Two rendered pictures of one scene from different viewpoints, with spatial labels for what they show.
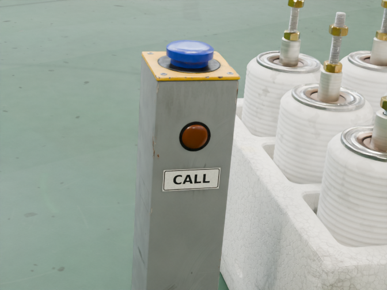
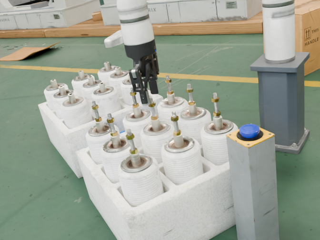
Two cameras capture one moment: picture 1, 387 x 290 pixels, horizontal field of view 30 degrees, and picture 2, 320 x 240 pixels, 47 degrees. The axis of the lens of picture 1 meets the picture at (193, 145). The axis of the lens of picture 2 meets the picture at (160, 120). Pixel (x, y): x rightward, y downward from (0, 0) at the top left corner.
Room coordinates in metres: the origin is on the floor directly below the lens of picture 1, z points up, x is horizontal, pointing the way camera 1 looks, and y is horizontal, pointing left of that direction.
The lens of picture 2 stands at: (0.85, 0.63, 0.69)
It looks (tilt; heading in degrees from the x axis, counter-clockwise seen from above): 25 degrees down; 262
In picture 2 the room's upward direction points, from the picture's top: 11 degrees counter-clockwise
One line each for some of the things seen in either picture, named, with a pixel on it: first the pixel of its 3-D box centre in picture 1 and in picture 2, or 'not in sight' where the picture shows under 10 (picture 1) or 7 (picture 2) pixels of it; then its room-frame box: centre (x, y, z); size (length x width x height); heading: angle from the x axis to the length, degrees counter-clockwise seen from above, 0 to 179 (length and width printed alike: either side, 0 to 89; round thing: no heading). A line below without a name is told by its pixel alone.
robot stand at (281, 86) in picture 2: not in sight; (281, 102); (0.29, -0.41, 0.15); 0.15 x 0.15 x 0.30; 43
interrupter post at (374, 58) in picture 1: (380, 52); (115, 140); (0.85, -0.22, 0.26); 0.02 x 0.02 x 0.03
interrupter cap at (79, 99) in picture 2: not in sight; (73, 102); (0.96, -0.62, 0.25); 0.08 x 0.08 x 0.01
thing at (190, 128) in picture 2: not in sight; (197, 141); (0.63, -0.28, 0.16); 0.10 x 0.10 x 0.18
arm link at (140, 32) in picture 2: not in sight; (129, 28); (0.75, -0.26, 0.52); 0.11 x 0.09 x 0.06; 148
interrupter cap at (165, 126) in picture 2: not in sight; (156, 128); (0.74, -0.25, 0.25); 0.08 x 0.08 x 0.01
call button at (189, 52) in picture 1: (189, 57); (249, 132); (0.59, 0.01, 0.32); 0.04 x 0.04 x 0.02
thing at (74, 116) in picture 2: not in sight; (80, 125); (0.96, -0.62, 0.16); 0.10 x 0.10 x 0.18
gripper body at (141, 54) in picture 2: not in sight; (142, 56); (0.74, -0.25, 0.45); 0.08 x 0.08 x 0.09
